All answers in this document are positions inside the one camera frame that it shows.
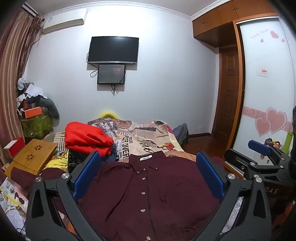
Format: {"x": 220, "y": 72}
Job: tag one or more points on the red garment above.
{"x": 85, "y": 135}

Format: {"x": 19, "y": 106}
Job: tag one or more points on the small wall monitor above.
{"x": 111, "y": 74}

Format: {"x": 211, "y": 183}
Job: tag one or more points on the small colourful toys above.
{"x": 274, "y": 142}

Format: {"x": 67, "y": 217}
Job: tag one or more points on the pile of clothes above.
{"x": 32, "y": 92}

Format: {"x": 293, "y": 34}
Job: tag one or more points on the yellow garment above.
{"x": 56, "y": 163}

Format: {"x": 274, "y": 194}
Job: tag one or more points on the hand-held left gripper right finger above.
{"x": 210, "y": 176}

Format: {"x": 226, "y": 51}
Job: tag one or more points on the wooden wardrobe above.
{"x": 215, "y": 20}

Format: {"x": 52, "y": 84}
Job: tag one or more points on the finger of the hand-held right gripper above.
{"x": 259, "y": 147}
{"x": 238, "y": 162}

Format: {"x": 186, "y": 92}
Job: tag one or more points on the white door sticker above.
{"x": 263, "y": 72}

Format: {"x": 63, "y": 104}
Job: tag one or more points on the brown wooden door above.
{"x": 227, "y": 92}

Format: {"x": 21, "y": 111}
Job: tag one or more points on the white air conditioner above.
{"x": 63, "y": 22}

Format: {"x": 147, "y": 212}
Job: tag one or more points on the grey backpack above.
{"x": 181, "y": 134}

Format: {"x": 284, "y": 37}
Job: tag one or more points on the green bottle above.
{"x": 287, "y": 142}

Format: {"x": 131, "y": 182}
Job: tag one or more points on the white sliding door with hearts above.
{"x": 261, "y": 99}

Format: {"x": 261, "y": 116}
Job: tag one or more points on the striped brown curtain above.
{"x": 13, "y": 58}

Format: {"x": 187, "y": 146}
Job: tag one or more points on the orange box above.
{"x": 33, "y": 112}

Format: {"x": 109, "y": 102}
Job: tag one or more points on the red box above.
{"x": 15, "y": 146}

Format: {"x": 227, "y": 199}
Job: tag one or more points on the green patterned bag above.
{"x": 37, "y": 126}

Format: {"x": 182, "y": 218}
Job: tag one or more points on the striped bedsheet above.
{"x": 56, "y": 141}

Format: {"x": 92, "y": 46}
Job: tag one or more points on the scattered papers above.
{"x": 11, "y": 201}

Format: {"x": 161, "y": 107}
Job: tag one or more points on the yellow round object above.
{"x": 108, "y": 114}

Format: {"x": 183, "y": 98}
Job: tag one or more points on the printed blanket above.
{"x": 143, "y": 136}

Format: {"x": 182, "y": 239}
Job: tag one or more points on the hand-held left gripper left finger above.
{"x": 86, "y": 177}

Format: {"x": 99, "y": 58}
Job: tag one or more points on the wooden lap table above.
{"x": 32, "y": 157}

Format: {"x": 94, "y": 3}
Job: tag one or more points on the wall television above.
{"x": 113, "y": 49}

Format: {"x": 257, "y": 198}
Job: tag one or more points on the maroon button shirt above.
{"x": 150, "y": 197}

